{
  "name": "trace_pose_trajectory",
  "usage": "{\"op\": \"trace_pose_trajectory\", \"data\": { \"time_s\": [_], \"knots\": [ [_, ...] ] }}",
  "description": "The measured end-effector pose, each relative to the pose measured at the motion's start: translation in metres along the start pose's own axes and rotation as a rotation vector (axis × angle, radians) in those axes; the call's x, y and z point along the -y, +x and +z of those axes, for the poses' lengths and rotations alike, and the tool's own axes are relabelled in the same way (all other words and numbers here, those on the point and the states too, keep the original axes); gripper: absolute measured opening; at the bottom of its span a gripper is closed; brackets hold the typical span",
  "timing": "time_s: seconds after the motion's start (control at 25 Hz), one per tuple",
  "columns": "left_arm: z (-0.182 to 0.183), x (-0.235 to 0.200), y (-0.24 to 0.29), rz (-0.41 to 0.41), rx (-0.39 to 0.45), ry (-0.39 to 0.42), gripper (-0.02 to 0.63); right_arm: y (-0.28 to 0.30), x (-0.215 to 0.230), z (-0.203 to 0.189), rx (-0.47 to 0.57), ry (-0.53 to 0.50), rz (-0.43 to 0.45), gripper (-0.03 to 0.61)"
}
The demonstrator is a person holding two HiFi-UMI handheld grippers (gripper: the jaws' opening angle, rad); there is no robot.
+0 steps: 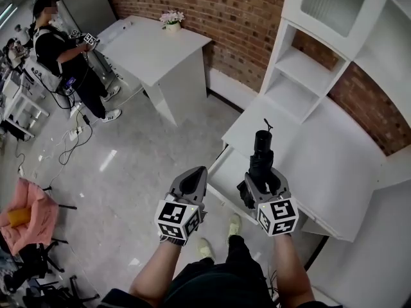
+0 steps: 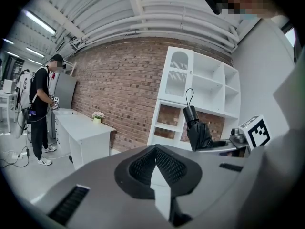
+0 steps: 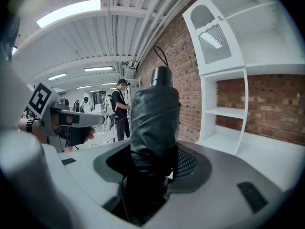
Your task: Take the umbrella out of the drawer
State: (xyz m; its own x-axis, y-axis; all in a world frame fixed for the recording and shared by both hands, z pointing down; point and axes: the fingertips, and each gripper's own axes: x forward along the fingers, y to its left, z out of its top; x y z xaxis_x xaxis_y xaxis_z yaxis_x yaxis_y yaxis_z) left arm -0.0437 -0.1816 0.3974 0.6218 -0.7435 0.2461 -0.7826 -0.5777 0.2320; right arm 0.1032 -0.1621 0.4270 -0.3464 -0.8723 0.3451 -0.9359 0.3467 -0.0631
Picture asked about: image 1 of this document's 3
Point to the white desk cabinet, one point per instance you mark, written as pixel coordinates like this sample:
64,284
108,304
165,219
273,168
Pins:
324,159

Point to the white shelf hutch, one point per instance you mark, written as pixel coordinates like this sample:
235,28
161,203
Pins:
308,66

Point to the person's left pale shoe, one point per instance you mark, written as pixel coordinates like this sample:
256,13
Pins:
205,248

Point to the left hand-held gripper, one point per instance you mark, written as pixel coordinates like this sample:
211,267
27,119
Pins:
175,215

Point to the yellow cylinder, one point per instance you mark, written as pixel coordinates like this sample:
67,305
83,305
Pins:
18,217

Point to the pink cloth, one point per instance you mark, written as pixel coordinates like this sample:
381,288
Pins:
32,217

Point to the grey metal cabinet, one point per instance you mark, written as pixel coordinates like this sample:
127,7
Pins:
88,5

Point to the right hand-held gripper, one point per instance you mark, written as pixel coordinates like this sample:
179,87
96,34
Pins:
279,215

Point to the person's left forearm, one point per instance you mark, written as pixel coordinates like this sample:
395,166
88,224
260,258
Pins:
154,274

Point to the pink flowers in white pot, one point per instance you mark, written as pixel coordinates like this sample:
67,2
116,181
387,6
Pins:
172,20

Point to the person's black clothing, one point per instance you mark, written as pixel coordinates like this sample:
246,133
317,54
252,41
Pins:
221,284

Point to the white work table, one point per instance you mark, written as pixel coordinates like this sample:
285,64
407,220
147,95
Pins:
22,101

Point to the white side table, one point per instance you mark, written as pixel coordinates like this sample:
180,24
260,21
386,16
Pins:
154,50

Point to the person's pale shoe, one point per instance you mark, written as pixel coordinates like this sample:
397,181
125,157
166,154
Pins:
205,248
234,225

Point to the person's right pale shoe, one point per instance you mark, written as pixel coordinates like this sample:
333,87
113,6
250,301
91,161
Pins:
234,225

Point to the black chair base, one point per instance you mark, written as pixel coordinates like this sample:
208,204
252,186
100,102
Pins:
61,292

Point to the white power strip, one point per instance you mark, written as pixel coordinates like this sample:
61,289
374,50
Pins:
75,133

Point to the black office chair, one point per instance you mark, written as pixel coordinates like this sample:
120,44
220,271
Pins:
41,258

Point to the person's right forearm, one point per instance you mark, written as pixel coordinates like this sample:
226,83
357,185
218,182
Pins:
290,268

